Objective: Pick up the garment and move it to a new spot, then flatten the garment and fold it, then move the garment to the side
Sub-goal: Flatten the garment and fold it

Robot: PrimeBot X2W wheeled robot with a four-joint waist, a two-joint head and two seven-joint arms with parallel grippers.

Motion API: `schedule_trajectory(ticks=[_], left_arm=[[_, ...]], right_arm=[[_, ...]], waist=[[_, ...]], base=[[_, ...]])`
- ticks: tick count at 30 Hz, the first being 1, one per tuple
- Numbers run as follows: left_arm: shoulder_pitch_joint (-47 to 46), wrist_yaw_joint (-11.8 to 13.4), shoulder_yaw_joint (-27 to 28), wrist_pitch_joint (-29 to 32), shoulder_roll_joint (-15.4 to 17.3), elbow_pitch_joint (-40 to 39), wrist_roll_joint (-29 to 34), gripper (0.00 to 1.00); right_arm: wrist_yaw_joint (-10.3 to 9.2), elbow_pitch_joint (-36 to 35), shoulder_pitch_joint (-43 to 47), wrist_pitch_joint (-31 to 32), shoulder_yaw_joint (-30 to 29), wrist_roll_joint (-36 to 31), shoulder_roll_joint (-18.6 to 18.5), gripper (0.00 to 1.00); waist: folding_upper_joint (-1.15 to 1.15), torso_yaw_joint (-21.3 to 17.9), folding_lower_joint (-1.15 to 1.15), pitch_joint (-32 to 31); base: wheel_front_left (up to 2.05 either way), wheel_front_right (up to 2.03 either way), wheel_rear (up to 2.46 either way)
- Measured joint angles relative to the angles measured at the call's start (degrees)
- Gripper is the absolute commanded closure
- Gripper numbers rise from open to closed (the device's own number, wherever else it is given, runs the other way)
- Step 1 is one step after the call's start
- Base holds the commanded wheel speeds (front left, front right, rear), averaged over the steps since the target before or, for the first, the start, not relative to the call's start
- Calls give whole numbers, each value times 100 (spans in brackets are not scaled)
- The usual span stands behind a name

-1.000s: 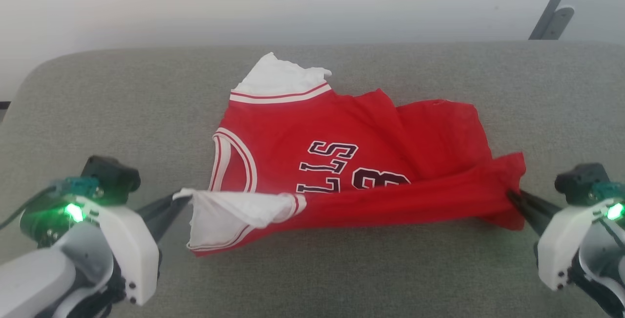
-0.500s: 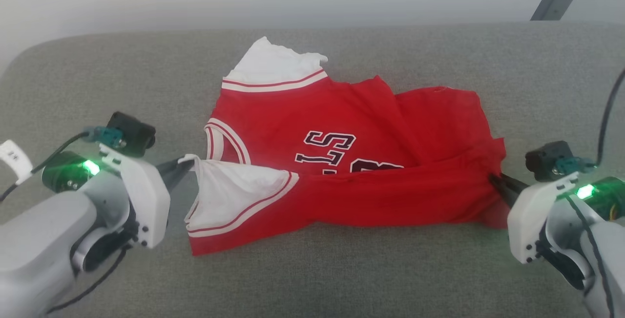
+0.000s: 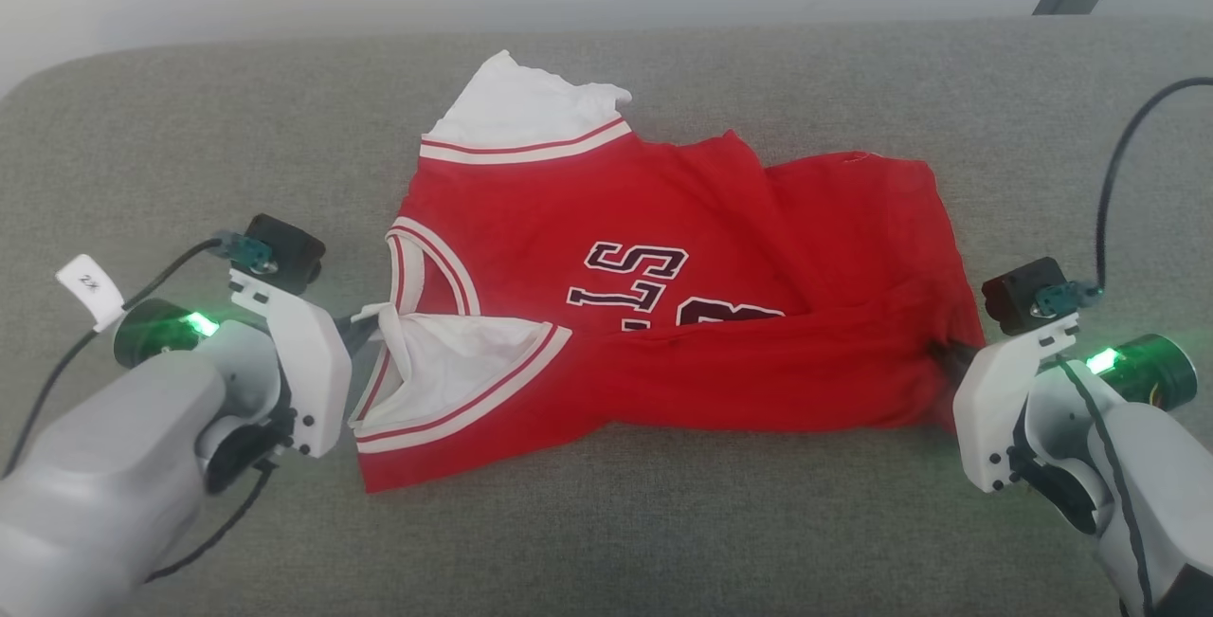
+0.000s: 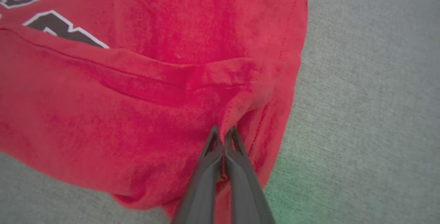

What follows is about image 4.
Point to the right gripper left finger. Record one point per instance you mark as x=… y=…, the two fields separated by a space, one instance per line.
x=202 y=189

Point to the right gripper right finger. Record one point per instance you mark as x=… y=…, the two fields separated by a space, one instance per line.
x=244 y=189

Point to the red and white jersey garment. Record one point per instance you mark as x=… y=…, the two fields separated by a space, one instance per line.
x=137 y=96

